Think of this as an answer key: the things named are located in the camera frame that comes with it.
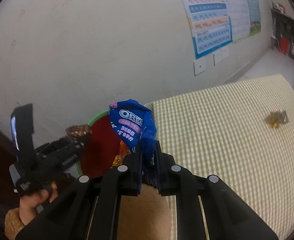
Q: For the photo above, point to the double white wall socket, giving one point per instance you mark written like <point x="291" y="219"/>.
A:
<point x="220" y="54"/>

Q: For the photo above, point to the red small bin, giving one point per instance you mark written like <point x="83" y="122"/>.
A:
<point x="284" y="44"/>

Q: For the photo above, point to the green blue wall poster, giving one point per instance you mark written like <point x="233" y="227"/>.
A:
<point x="255" y="17"/>

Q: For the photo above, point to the orange snack bag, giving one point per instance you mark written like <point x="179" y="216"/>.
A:
<point x="123" y="151"/>

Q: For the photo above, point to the green red trash bin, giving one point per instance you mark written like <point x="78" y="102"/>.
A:
<point x="97" y="157"/>

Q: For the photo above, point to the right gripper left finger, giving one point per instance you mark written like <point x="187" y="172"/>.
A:
<point x="88" y="208"/>

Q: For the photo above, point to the dark metal shelf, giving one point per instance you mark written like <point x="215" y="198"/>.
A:
<point x="282" y="27"/>

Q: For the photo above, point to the pinyin wall poster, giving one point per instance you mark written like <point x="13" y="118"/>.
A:
<point x="210" y="25"/>

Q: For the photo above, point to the white wall outlet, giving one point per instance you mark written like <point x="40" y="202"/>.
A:
<point x="199" y="66"/>

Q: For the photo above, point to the silver wrapper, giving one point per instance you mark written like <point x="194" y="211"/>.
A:
<point x="275" y="119"/>

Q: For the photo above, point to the brown chocolate wrapper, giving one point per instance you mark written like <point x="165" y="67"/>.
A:
<point x="78" y="132"/>

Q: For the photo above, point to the checkered yellow tablecloth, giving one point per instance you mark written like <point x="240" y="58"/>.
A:
<point x="222" y="131"/>

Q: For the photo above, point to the blue oreo wrapper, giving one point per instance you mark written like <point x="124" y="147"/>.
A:
<point x="135" y="126"/>

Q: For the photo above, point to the operator left hand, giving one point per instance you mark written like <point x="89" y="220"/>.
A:
<point x="28" y="203"/>

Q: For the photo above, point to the middle white wall poster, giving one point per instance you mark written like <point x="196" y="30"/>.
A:
<point x="238" y="12"/>

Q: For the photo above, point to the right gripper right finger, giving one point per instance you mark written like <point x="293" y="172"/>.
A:
<point x="206" y="208"/>

